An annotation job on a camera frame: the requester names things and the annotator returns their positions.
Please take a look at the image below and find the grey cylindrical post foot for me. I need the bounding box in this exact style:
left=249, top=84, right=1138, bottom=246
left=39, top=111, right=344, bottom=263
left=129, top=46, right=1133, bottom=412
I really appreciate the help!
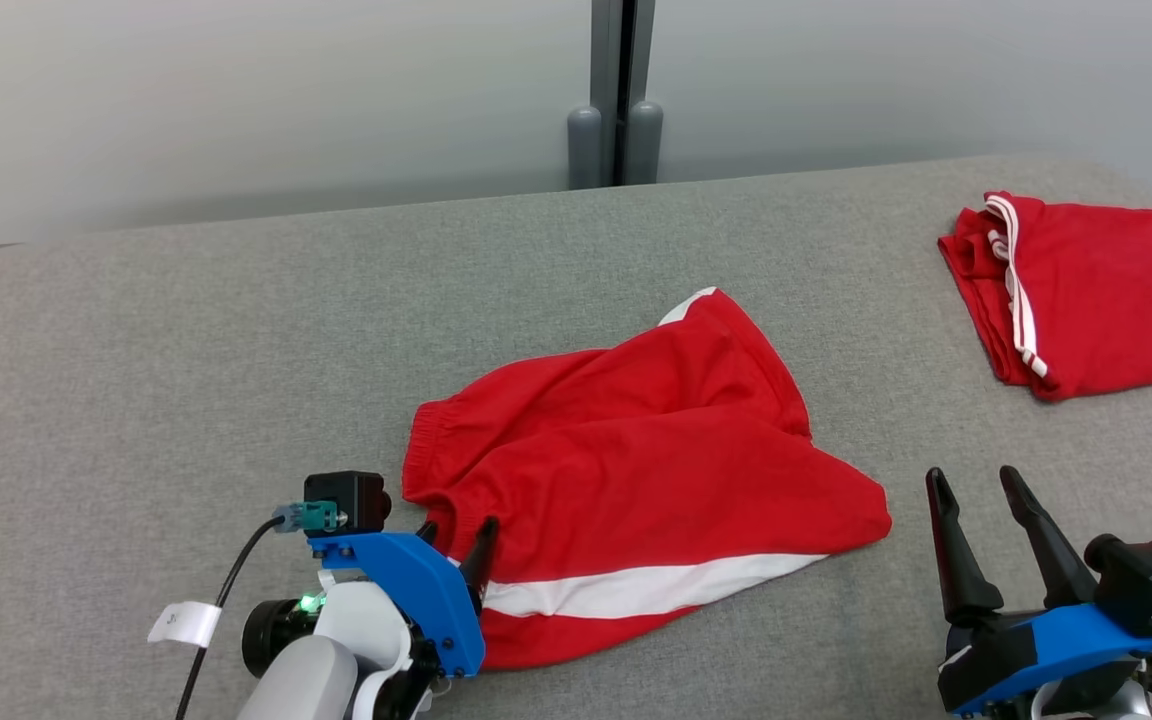
left=567, top=106, right=603, bottom=191
left=626, top=100, right=664, bottom=186

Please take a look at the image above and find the red white numbered jersey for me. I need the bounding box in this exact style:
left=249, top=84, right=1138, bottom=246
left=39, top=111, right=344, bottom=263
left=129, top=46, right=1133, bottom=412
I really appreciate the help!
left=938, top=190, right=1152, bottom=403

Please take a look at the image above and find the red shorts white stripe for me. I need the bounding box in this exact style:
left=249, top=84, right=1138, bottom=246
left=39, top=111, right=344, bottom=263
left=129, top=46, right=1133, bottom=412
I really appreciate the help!
left=402, top=287, right=893, bottom=671

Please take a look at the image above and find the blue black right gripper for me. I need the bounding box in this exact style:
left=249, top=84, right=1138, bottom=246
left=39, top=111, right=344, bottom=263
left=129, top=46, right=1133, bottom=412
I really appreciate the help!
left=926, top=465, right=1152, bottom=716

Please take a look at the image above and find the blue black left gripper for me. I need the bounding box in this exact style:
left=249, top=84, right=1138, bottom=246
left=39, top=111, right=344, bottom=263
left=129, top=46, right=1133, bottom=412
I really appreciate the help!
left=308, top=516, right=500, bottom=679

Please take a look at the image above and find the white cable label tag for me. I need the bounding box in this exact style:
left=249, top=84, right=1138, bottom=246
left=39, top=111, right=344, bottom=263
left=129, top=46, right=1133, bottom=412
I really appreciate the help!
left=147, top=601, right=223, bottom=648

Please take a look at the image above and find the grey metal partition post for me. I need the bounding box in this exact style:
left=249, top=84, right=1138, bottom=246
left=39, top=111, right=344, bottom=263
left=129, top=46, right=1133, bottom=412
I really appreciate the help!
left=591, top=0, right=657, bottom=188

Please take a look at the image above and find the left camera cable teal plug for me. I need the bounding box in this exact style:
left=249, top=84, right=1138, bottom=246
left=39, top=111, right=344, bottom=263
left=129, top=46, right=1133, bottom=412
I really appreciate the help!
left=174, top=500, right=343, bottom=720

